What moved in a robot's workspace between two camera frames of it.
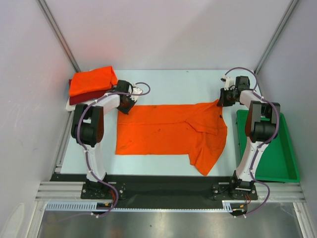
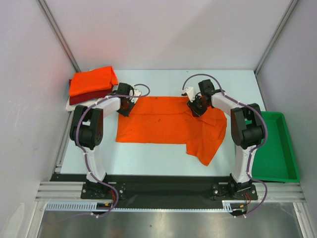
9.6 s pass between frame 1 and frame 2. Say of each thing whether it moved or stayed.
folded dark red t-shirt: stayed
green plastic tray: stayed
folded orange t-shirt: stayed
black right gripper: moved
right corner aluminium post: stayed
